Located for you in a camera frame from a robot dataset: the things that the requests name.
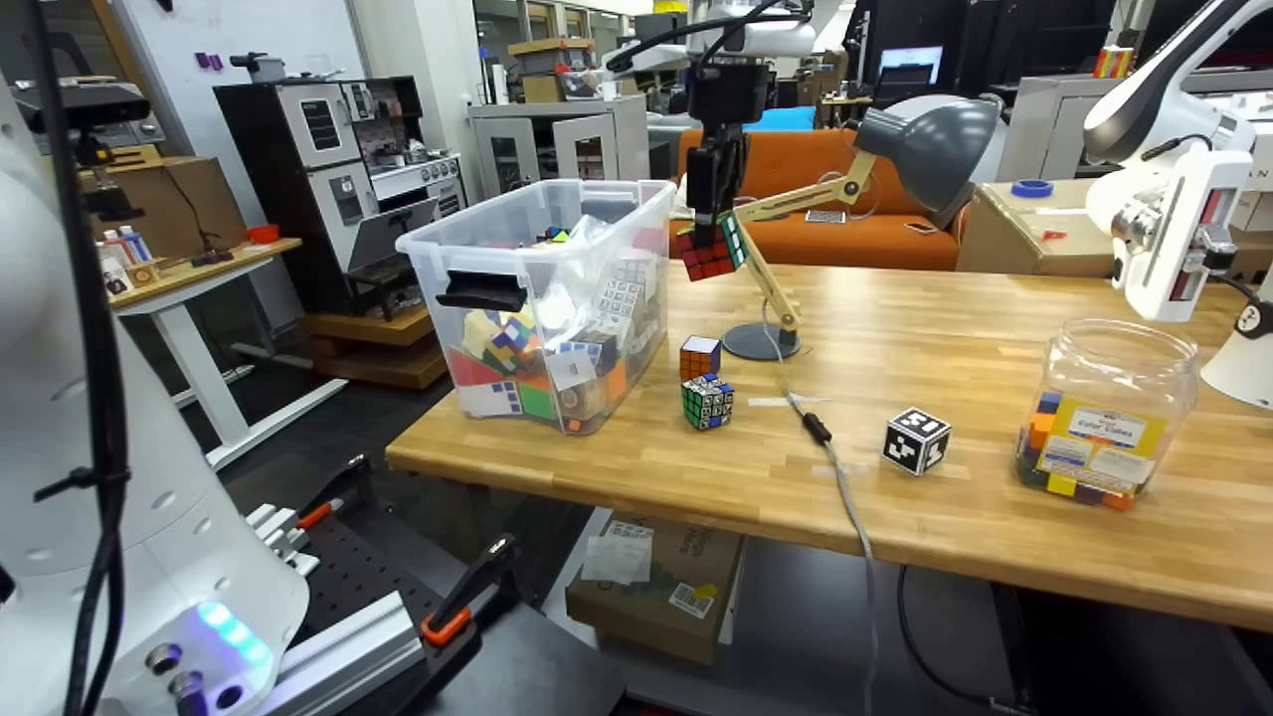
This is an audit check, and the orange sofa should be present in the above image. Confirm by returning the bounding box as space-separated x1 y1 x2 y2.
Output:
666 124 967 275

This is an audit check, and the clear plastic storage bin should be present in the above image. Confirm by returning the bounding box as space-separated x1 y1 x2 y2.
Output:
395 178 678 435

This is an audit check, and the wooden desk lamp grey shade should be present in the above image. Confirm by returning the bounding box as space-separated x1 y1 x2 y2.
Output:
723 97 1004 364

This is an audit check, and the white cabinet with glass doors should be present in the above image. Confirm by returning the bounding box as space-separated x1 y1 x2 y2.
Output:
470 97 650 198

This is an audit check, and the black bin latch handle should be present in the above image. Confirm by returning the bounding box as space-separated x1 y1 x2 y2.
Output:
439 269 531 312

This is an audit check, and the black white marker cube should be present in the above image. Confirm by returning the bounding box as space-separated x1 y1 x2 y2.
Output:
879 406 951 474

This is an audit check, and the clear plastic jar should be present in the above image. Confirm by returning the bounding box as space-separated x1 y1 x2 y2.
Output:
1013 317 1198 513

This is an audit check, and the cardboard box under table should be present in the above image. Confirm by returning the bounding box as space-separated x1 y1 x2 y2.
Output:
565 517 745 665

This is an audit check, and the grey lamp power cable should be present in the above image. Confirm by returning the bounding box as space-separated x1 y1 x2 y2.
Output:
761 322 893 716

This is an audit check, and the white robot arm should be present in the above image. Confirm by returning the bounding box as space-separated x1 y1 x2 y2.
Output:
0 116 482 716

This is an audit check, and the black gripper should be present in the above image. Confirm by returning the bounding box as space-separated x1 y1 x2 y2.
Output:
688 65 769 216

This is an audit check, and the green blue Rubik's cube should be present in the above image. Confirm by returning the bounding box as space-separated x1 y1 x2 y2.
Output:
680 379 735 430

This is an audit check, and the orange brown Rubik's cube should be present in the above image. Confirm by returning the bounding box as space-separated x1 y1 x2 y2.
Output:
680 334 722 381

